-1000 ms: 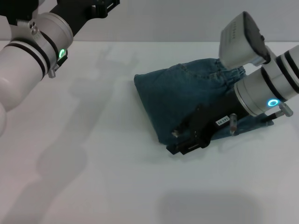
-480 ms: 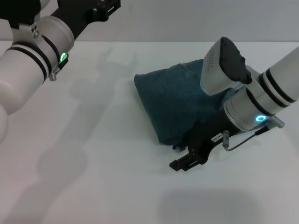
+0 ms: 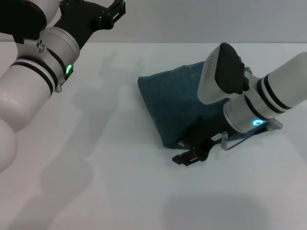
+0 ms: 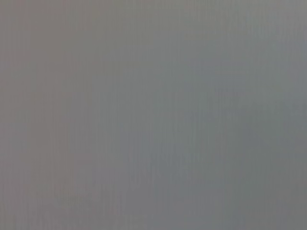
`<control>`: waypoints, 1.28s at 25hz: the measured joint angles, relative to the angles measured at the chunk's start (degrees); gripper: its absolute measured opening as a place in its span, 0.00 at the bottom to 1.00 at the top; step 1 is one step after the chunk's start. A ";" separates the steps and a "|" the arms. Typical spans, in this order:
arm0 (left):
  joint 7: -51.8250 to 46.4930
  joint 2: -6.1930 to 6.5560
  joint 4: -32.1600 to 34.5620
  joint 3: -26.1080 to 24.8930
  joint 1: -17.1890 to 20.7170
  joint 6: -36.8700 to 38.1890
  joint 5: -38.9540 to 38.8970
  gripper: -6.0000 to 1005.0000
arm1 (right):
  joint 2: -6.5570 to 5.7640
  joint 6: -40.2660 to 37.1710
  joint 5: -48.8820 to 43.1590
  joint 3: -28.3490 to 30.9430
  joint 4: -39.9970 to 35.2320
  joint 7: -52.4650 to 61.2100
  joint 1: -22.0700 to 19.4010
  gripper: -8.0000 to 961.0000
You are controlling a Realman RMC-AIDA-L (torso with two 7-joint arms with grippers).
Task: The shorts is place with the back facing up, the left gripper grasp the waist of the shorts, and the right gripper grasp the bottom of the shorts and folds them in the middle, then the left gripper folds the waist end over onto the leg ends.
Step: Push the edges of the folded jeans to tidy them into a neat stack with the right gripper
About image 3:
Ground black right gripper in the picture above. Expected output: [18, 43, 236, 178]
[172, 116, 231, 167]

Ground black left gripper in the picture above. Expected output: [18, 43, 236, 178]
[52, 0, 127, 50]

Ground blue denim shorts with embroidery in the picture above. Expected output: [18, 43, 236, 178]
[137, 61, 283, 150]

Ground grey cable with clear connector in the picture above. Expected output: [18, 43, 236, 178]
[219, 119, 283, 152]

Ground black silver wrist camera housing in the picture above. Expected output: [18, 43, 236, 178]
[197, 42, 250, 105]
[0, 0, 48, 45]

